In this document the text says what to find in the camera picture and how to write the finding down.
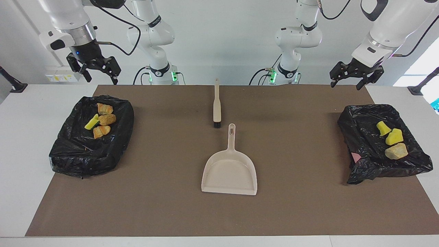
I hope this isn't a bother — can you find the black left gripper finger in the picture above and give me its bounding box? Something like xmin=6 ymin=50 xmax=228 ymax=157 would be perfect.
xmin=356 ymin=66 xmax=384 ymax=91
xmin=330 ymin=61 xmax=354 ymax=89

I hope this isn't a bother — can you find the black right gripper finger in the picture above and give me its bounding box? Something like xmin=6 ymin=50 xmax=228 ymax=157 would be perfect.
xmin=98 ymin=56 xmax=121 ymax=85
xmin=66 ymin=53 xmax=92 ymax=83

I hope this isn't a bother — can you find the brown toy bread nugget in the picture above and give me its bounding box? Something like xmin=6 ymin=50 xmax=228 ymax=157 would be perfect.
xmin=98 ymin=114 xmax=117 ymax=126

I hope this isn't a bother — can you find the yellow green sponge piece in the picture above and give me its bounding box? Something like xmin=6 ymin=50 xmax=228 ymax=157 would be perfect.
xmin=376 ymin=121 xmax=391 ymax=137
xmin=385 ymin=129 xmax=404 ymax=146
xmin=84 ymin=114 xmax=100 ymax=130

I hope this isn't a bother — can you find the beige hand brush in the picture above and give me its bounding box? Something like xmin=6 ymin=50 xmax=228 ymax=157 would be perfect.
xmin=213 ymin=78 xmax=222 ymax=129

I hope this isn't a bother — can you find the beige plastic dustpan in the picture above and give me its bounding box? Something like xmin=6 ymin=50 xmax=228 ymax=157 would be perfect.
xmin=201 ymin=123 xmax=258 ymax=196

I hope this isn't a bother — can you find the black trash bag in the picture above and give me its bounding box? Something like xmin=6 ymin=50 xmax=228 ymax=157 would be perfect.
xmin=337 ymin=104 xmax=434 ymax=185
xmin=49 ymin=95 xmax=135 ymax=178

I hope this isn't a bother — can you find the black clamp stand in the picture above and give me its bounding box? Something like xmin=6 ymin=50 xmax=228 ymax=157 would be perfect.
xmin=407 ymin=67 xmax=439 ymax=96
xmin=0 ymin=65 xmax=28 ymax=93

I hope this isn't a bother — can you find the brown table mat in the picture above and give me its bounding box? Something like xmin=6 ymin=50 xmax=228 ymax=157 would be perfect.
xmin=25 ymin=85 xmax=439 ymax=237

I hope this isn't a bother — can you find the white wall socket box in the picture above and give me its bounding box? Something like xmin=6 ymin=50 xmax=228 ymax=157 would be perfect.
xmin=45 ymin=66 xmax=82 ymax=83

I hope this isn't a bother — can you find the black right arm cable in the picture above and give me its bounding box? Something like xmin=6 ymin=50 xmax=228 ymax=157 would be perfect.
xmin=91 ymin=0 xmax=142 ymax=56

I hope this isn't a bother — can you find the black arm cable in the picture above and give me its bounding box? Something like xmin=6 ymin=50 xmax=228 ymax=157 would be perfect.
xmin=91 ymin=0 xmax=142 ymax=56
xmin=317 ymin=0 xmax=439 ymax=58

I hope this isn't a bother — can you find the black base cable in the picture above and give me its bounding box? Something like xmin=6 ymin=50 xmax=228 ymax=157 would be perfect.
xmin=133 ymin=66 xmax=151 ymax=85
xmin=249 ymin=54 xmax=283 ymax=85

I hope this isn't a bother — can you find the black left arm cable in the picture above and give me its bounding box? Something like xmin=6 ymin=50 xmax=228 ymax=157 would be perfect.
xmin=317 ymin=0 xmax=439 ymax=58

